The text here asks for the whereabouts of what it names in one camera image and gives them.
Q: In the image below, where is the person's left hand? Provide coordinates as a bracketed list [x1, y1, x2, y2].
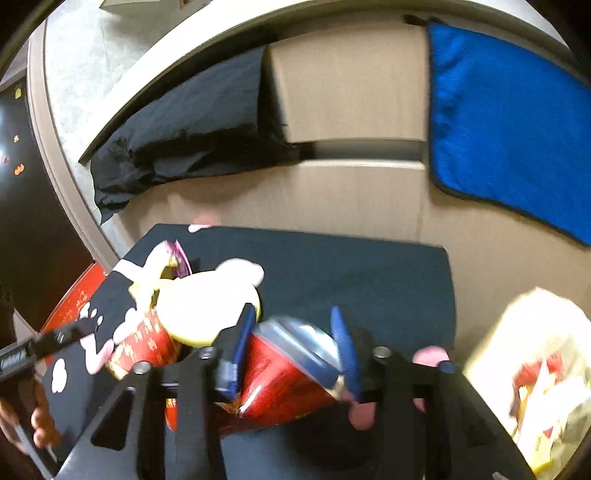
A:
[30, 391, 62, 452]

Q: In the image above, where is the purple snack wrapper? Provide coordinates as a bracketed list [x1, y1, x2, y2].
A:
[159, 239, 195, 280]

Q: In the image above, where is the red plastic bag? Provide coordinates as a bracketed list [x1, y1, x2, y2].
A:
[512, 355, 564, 402]

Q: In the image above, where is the pale yellow trash bag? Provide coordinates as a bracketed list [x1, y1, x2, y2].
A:
[462, 286, 591, 476]

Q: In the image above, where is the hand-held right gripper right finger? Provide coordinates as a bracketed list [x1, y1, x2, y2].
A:
[330, 305, 536, 480]

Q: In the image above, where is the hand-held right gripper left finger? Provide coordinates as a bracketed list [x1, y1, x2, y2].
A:
[55, 302, 257, 480]

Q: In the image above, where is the red soda can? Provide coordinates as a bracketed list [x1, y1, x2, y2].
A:
[235, 316, 358, 425]

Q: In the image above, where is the blue towel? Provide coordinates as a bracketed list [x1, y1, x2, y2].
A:
[427, 21, 591, 247]

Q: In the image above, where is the black glossy appliance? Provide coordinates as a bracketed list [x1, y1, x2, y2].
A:
[0, 76, 95, 324]

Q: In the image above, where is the black printed cloth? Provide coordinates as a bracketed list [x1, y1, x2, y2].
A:
[34, 224, 458, 480]

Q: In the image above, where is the red instant noodle cup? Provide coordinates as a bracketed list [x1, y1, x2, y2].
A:
[106, 270, 264, 432]

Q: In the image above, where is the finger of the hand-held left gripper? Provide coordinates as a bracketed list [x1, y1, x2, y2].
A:
[28, 318, 100, 360]

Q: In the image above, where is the dark cloth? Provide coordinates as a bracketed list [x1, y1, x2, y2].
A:
[90, 44, 301, 227]

